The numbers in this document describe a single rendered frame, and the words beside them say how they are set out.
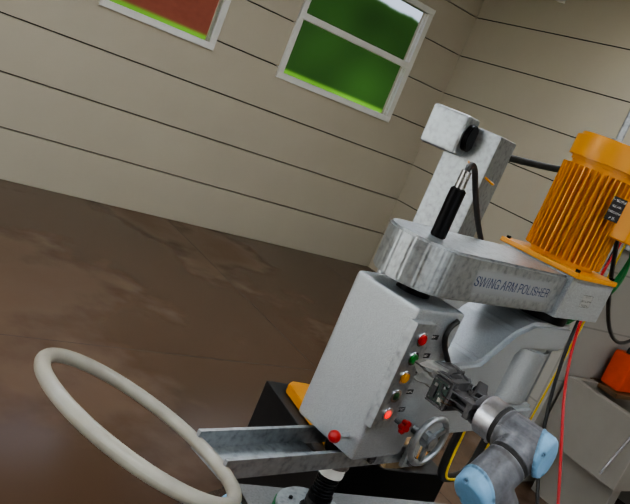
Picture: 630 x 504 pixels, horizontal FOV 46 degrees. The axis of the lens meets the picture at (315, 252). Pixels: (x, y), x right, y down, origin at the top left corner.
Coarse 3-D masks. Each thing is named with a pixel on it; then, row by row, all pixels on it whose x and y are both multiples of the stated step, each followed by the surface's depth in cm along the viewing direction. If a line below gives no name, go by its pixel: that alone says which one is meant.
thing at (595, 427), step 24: (576, 384) 483; (552, 408) 493; (576, 408) 480; (600, 408) 467; (624, 408) 534; (552, 432) 490; (576, 432) 476; (600, 432) 464; (624, 432) 452; (576, 456) 473; (600, 456) 461; (624, 456) 449; (552, 480) 498; (576, 480) 484; (600, 480) 458; (624, 480) 452
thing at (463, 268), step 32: (416, 224) 188; (384, 256) 176; (416, 256) 171; (448, 256) 170; (480, 256) 179; (512, 256) 205; (416, 288) 172; (448, 288) 174; (480, 288) 183; (512, 288) 194; (544, 288) 205; (576, 288) 215; (608, 288) 230; (544, 320) 223
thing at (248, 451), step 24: (216, 432) 167; (240, 432) 173; (264, 432) 178; (288, 432) 185; (312, 432) 191; (240, 456) 170; (264, 456) 165; (288, 456) 170; (312, 456) 176; (336, 456) 183; (384, 456) 198
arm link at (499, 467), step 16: (496, 448) 145; (512, 448) 144; (480, 464) 142; (496, 464) 142; (512, 464) 142; (464, 480) 141; (480, 480) 140; (496, 480) 140; (512, 480) 142; (464, 496) 143; (480, 496) 139; (496, 496) 140; (512, 496) 143
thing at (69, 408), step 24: (48, 360) 135; (72, 360) 152; (48, 384) 127; (120, 384) 164; (72, 408) 123; (168, 408) 168; (96, 432) 121; (192, 432) 165; (120, 456) 120; (216, 456) 160; (144, 480) 122; (168, 480) 123
